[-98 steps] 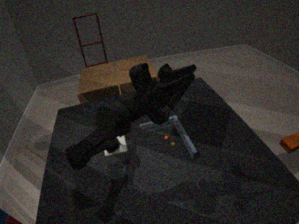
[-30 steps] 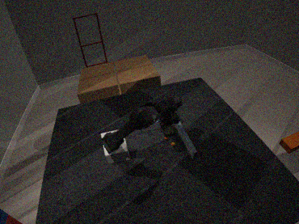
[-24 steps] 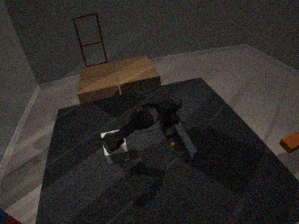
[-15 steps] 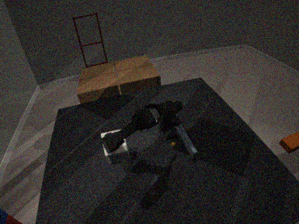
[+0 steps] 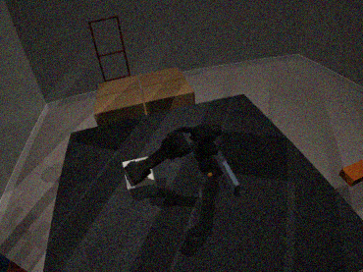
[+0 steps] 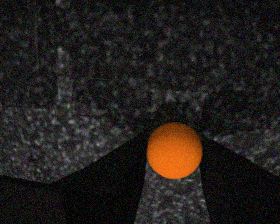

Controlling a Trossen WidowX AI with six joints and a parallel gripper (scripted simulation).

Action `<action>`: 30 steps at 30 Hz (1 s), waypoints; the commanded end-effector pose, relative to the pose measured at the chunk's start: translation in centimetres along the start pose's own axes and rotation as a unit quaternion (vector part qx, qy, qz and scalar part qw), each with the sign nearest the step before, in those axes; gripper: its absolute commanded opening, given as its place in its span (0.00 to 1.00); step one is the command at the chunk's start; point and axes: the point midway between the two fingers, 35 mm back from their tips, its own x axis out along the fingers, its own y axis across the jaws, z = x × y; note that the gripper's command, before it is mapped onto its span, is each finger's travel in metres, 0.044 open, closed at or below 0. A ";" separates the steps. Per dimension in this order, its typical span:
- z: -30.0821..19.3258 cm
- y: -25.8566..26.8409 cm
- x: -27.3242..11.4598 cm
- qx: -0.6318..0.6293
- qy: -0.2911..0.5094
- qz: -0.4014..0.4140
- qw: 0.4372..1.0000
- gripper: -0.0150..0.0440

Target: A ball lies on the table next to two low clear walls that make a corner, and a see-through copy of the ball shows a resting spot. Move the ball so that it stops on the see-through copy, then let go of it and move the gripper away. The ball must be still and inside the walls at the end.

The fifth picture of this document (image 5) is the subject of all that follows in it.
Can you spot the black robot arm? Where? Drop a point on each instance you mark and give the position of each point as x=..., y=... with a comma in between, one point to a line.
x=173, y=146

